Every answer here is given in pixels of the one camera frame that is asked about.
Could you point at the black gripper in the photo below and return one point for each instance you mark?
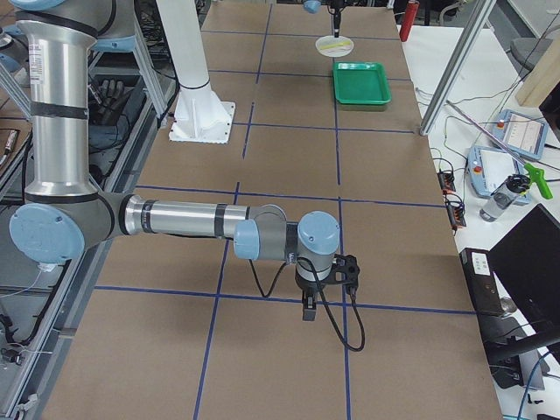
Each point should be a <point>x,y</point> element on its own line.
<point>307,288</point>
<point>336,17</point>

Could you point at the yellow plastic spoon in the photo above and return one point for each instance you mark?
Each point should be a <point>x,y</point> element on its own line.
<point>338,44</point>

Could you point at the white round plate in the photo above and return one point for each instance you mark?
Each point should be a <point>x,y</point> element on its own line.
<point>333,52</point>

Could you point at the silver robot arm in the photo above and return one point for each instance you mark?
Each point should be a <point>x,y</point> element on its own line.
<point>64,214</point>
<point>334,8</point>

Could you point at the green plastic tray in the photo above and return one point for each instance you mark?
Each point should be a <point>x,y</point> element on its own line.
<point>361,83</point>

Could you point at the red fire extinguisher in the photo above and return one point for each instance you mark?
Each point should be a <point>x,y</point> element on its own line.
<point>408,19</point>

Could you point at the black box device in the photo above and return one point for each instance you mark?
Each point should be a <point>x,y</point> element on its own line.
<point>480,282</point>

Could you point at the orange black circuit board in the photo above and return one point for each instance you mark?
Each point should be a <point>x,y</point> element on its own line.
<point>446,180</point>

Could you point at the near teach pendant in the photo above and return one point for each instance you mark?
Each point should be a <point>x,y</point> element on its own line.
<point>488,167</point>

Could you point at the teach pendant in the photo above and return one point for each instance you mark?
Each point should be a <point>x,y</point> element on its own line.
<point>488,167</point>
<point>521,133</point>

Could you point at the wooden plank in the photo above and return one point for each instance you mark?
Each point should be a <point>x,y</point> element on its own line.
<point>542,80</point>

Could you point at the far teach pendant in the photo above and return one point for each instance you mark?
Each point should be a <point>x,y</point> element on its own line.
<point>521,133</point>

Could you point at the black monitor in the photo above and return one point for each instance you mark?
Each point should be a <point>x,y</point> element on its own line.
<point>526,261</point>

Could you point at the black robot hand model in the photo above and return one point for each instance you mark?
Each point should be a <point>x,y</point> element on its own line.
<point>107,102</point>

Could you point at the clear water bottle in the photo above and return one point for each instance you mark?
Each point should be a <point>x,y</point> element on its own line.
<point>513,187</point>

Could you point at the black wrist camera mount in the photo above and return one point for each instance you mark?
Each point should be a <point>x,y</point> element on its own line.
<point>345,271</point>

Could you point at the aluminium frame post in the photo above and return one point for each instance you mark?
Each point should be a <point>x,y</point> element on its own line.
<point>466,41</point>

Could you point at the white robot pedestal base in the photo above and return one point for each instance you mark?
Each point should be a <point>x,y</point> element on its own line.
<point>200,116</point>

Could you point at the green plastic handle tool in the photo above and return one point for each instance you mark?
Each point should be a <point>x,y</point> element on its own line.
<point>536,176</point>

